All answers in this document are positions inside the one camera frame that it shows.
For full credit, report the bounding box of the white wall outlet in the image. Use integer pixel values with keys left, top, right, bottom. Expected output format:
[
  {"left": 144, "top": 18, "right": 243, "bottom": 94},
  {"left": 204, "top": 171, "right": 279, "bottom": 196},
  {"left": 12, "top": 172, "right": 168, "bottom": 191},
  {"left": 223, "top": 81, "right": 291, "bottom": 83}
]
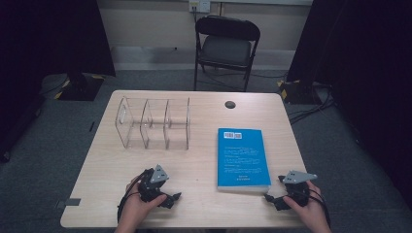
[{"left": 189, "top": 0, "right": 212, "bottom": 15}]

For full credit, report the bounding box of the person's left hand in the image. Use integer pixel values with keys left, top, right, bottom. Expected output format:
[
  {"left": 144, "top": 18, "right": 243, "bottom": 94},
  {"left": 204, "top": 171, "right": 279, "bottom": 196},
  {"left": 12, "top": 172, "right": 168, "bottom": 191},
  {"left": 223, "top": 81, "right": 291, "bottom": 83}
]
[{"left": 117, "top": 175, "right": 168, "bottom": 228}]

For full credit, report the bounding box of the thin black floor cable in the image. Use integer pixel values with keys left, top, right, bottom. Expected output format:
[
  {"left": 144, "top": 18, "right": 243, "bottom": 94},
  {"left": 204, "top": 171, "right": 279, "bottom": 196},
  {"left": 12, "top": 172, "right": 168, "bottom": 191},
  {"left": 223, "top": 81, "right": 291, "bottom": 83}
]
[{"left": 197, "top": 68, "right": 289, "bottom": 92}]

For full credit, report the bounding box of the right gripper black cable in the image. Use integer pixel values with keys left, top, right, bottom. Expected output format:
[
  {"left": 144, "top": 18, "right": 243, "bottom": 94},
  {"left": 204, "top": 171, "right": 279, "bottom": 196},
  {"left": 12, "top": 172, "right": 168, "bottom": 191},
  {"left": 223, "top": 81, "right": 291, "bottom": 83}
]
[{"left": 307, "top": 188, "right": 332, "bottom": 229}]

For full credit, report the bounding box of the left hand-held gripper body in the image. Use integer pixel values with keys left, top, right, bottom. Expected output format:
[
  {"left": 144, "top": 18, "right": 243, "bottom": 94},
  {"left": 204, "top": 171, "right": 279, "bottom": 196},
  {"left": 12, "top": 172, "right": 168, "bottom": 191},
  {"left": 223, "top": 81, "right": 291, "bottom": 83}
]
[{"left": 138, "top": 164, "right": 172, "bottom": 208}]

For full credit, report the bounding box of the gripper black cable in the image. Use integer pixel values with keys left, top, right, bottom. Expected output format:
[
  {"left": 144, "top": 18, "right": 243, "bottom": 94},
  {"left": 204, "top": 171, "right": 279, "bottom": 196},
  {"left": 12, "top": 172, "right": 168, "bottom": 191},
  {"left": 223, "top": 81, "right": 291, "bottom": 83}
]
[
  {"left": 307, "top": 188, "right": 332, "bottom": 229},
  {"left": 117, "top": 168, "right": 154, "bottom": 224}
]

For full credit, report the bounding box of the black floor cables bundle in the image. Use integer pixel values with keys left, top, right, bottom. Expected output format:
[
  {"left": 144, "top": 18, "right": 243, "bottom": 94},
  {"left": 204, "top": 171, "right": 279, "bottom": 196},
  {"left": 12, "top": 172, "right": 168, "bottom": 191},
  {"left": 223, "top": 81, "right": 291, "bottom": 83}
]
[{"left": 287, "top": 83, "right": 337, "bottom": 126}]

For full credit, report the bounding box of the black folding chair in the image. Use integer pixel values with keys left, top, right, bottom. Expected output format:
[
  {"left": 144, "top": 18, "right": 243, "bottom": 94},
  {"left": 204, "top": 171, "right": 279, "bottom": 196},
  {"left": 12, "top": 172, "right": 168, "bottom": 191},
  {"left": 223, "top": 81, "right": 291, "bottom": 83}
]
[{"left": 193, "top": 15, "right": 262, "bottom": 93}]

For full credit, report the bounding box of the blue paperback book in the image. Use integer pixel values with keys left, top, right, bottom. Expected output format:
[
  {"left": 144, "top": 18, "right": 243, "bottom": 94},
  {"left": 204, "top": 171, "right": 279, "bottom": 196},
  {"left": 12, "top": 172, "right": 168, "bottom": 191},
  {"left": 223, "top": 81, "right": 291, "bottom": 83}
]
[{"left": 216, "top": 127, "right": 272, "bottom": 194}]

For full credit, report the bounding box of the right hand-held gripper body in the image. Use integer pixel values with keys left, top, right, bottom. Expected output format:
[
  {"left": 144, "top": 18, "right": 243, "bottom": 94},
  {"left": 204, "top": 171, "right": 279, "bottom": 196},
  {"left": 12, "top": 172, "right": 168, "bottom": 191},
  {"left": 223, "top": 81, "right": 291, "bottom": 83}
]
[{"left": 277, "top": 170, "right": 319, "bottom": 209}]

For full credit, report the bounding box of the person's right hand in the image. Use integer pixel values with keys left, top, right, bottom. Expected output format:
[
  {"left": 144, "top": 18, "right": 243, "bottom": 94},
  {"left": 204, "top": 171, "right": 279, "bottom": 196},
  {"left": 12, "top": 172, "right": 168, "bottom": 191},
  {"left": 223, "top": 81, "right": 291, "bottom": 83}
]
[{"left": 282, "top": 180, "right": 328, "bottom": 228}]

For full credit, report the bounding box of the clear acrylic book rack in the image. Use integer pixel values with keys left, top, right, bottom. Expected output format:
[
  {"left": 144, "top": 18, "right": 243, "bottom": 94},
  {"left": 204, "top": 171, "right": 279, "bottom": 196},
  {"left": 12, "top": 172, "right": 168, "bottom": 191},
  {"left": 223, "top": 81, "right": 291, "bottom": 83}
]
[{"left": 115, "top": 95, "right": 191, "bottom": 151}]

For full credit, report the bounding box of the black curtain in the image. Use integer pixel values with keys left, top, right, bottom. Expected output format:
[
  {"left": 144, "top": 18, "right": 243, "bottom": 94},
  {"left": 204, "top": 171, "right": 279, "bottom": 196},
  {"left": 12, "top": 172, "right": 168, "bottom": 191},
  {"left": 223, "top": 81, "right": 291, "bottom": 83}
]
[
  {"left": 286, "top": 0, "right": 412, "bottom": 210},
  {"left": 0, "top": 0, "right": 117, "bottom": 163}
]

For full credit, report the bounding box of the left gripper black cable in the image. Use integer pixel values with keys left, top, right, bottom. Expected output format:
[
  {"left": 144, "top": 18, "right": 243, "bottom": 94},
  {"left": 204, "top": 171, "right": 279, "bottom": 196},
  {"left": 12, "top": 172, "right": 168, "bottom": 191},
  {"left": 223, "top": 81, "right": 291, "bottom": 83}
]
[{"left": 117, "top": 168, "right": 154, "bottom": 224}]

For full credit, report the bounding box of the black stand base yellow tape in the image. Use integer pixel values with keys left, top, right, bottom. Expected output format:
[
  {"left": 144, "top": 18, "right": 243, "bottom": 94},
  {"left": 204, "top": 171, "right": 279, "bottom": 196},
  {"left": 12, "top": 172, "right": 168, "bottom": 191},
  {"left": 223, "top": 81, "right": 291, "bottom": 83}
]
[
  {"left": 276, "top": 79, "right": 323, "bottom": 106},
  {"left": 39, "top": 72, "right": 107, "bottom": 102}
]

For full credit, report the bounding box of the grey floor tape strip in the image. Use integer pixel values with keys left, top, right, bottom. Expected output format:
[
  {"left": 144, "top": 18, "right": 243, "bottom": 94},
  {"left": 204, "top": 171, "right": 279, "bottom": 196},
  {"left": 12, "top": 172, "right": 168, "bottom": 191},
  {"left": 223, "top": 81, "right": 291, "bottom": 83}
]
[{"left": 53, "top": 197, "right": 83, "bottom": 210}]

